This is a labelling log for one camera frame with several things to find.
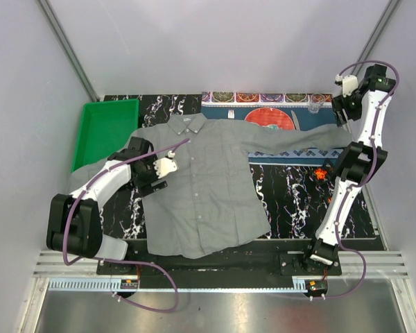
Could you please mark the far orange flower brooch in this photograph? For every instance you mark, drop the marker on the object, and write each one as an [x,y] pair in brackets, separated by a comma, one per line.
[321,175]

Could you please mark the blue patterned placemat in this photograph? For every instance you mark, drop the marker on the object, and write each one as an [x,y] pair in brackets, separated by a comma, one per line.
[215,105]

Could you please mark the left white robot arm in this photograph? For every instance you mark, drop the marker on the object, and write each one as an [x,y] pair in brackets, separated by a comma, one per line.
[74,226]

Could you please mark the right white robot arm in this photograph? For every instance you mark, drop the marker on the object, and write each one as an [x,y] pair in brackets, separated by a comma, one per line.
[366,100]

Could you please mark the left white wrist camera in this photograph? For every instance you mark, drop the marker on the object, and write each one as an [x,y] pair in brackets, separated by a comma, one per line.
[165,165]

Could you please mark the green plastic bin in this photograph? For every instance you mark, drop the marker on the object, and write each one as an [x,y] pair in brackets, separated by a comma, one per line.
[104,128]

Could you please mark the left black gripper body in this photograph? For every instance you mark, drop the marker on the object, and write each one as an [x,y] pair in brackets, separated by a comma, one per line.
[148,176]

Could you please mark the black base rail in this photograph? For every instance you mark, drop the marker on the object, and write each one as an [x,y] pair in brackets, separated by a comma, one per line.
[287,257]

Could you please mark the silver fork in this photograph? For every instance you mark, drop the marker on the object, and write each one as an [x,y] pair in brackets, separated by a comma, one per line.
[231,114]

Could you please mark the grey button shirt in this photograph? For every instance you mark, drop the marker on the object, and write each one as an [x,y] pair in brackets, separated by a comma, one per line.
[209,203]

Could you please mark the red and teal plate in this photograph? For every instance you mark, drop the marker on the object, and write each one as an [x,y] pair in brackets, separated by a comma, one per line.
[270,117]

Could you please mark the silver knife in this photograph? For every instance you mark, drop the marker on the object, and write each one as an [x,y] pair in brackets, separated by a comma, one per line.
[295,121]

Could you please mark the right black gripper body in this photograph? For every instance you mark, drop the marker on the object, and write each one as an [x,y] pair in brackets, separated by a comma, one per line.
[351,103]

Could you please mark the clear drinking glass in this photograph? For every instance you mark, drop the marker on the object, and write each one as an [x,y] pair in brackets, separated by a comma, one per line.
[316,101]

